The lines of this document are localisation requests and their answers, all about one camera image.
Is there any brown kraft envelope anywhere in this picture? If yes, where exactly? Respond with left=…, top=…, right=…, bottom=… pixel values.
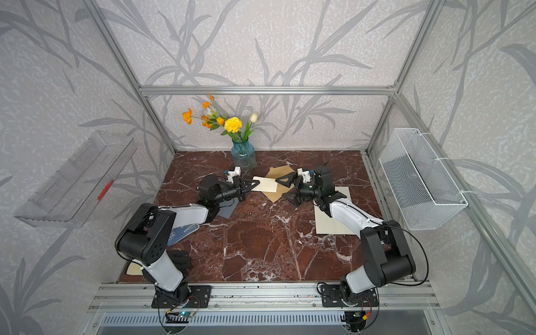
left=263, top=166, right=294, bottom=203

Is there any cream letter paper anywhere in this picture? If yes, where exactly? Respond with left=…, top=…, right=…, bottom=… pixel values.
left=253, top=177, right=278, bottom=193

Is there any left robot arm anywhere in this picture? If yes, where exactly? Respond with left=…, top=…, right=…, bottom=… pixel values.
left=114, top=174, right=260, bottom=301

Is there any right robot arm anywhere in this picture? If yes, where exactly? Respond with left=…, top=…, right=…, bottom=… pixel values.
left=276, top=167, right=416, bottom=300

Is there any blue glass vase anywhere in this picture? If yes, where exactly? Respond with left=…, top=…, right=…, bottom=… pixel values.
left=230, top=140, right=256, bottom=173

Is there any cream paper sheet right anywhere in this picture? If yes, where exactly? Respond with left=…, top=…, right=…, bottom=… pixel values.
left=314, top=202, right=355, bottom=235

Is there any blue dotted work glove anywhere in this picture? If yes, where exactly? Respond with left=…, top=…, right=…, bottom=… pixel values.
left=167, top=224, right=200, bottom=247

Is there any yellow orange flower bouquet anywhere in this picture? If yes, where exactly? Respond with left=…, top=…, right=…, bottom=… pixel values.
left=182, top=95, right=259, bottom=144

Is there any black glove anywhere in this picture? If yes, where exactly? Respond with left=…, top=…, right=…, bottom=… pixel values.
left=167, top=250, right=193, bottom=276

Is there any left green circuit board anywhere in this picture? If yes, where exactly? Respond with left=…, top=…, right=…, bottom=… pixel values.
left=164, top=310, right=198, bottom=324

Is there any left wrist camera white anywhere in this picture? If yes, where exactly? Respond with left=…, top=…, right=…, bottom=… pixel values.
left=225, top=166, right=241, bottom=184

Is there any white wire mesh basket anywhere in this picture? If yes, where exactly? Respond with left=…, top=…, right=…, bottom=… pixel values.
left=379, top=128, right=468, bottom=230

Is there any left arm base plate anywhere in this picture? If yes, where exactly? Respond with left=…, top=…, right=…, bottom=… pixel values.
left=152, top=284, right=212, bottom=309

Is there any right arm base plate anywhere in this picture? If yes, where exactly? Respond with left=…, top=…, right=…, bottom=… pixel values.
left=316, top=282, right=380, bottom=308

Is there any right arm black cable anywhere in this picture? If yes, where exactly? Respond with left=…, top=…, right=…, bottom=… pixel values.
left=389, top=223, right=430, bottom=288

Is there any clear plastic wall tray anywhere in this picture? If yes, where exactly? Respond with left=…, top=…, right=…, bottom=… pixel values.
left=14, top=131, right=138, bottom=228

